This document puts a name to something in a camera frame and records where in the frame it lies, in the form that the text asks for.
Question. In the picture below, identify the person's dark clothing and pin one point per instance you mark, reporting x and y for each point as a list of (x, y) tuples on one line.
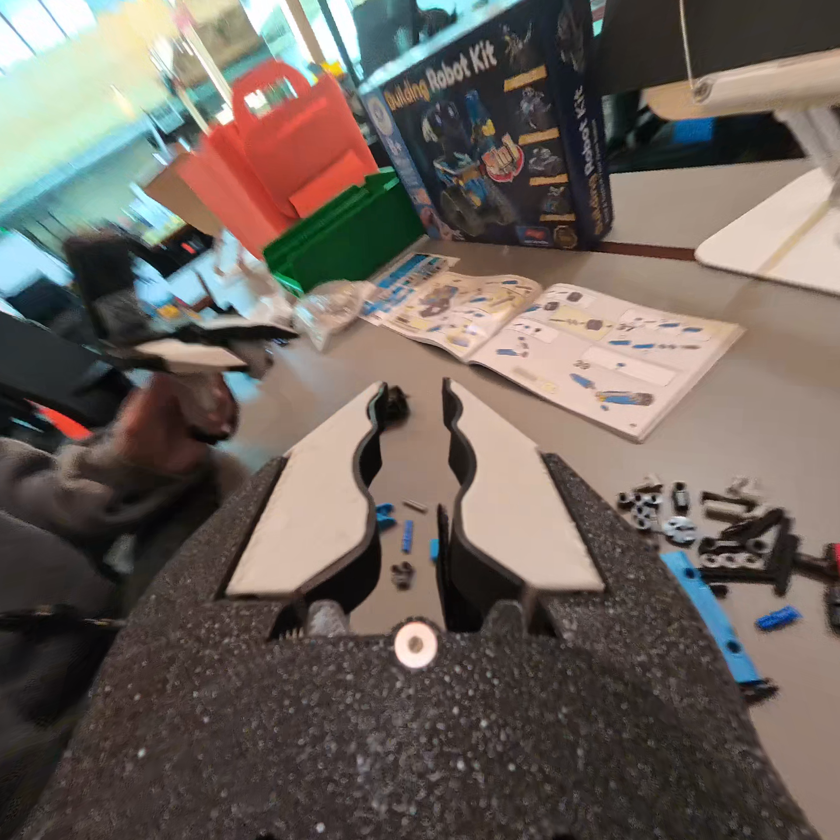
[(39, 656)]

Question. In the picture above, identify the dark partition panel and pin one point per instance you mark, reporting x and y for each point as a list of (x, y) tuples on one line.
[(722, 33)]

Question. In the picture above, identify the person's left hand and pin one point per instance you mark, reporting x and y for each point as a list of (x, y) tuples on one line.
[(157, 426)]

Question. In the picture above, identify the robot kit box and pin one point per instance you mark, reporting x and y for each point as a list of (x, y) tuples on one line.
[(492, 131)]

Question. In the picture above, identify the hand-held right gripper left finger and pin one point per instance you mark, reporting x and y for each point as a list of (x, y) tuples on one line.
[(308, 518)]

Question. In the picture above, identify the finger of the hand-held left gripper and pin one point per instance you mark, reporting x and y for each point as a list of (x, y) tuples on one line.
[(249, 331), (190, 358)]

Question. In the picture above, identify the instruction manual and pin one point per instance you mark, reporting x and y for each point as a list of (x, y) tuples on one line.
[(590, 354)]

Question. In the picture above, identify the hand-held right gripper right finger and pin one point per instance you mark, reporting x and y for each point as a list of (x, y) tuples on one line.
[(525, 518)]

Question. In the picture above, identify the paned window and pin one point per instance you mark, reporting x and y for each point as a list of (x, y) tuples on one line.
[(39, 26)]

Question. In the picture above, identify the blue pin brick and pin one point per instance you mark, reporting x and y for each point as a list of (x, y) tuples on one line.
[(408, 535)]

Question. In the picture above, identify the tan cardboard sheet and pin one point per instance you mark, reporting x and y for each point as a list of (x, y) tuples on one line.
[(184, 197)]

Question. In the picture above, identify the pile of toy bricks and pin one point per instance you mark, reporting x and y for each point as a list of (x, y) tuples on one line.
[(722, 544)]

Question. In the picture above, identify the sticker sheet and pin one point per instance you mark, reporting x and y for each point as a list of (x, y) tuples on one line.
[(407, 282)]

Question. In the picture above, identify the clear plastic bag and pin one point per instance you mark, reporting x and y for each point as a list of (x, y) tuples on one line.
[(328, 308)]

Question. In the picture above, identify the grey desk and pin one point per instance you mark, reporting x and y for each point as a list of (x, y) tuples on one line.
[(754, 426)]

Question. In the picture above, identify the white stand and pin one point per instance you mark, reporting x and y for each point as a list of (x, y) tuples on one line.
[(774, 229)]

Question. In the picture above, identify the green bin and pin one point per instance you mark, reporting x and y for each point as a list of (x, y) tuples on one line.
[(354, 229)]

